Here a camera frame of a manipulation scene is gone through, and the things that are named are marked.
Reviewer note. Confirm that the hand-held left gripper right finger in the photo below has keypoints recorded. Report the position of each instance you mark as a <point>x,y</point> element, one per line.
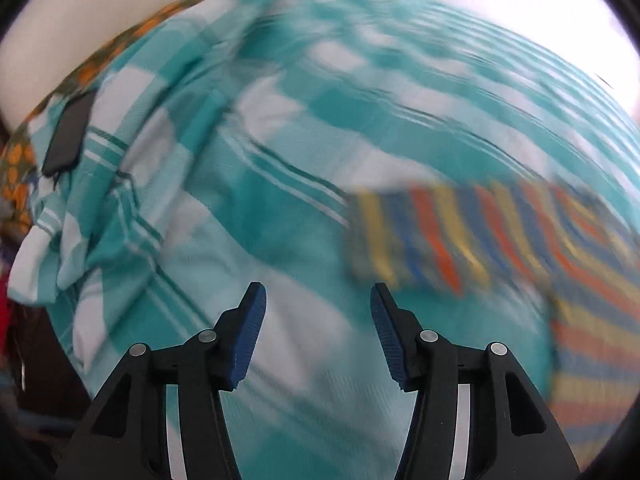
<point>389,332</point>

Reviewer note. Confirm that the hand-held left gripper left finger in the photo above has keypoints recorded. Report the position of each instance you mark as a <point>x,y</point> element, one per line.
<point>247,330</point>

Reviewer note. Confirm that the striped multicolour small cloth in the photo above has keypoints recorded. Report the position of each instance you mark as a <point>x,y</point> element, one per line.
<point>450,235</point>

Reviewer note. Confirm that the teal white checked bedsheet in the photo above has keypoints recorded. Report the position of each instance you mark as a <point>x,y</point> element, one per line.
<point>300,110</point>

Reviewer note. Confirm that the black phone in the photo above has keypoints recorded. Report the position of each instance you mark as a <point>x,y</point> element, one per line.
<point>67,132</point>

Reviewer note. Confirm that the orange floral cloth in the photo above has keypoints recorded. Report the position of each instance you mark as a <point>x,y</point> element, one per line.
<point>20,157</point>

